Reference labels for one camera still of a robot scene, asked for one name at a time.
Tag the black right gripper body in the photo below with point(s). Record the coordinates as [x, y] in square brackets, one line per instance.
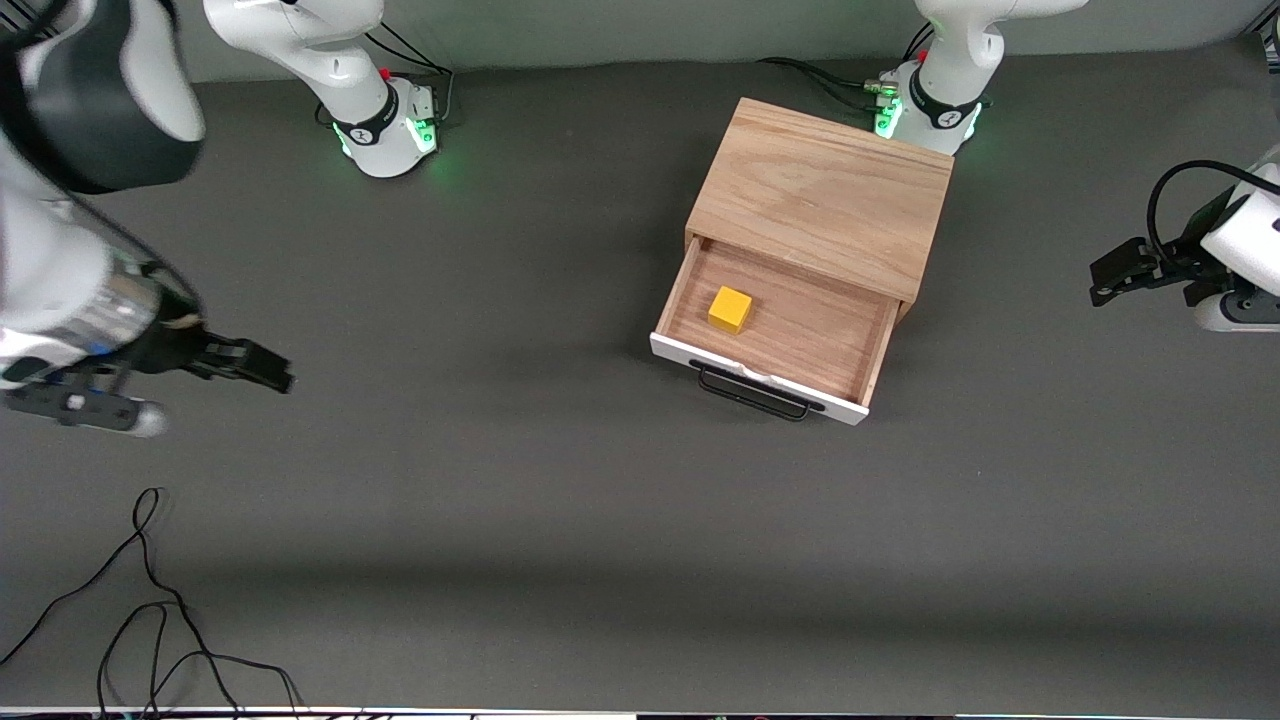
[172, 349]

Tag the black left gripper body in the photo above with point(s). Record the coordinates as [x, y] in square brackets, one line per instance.
[1186, 258]

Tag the wooden drawer with white front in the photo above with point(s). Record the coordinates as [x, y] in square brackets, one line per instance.
[800, 330]

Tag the yellow cube block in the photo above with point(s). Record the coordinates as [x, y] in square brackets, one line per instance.
[730, 308]

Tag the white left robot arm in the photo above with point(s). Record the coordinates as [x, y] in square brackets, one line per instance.
[950, 70]

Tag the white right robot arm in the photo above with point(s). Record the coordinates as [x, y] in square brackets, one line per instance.
[310, 50]

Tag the light wooden drawer cabinet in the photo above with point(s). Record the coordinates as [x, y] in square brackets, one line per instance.
[820, 190]

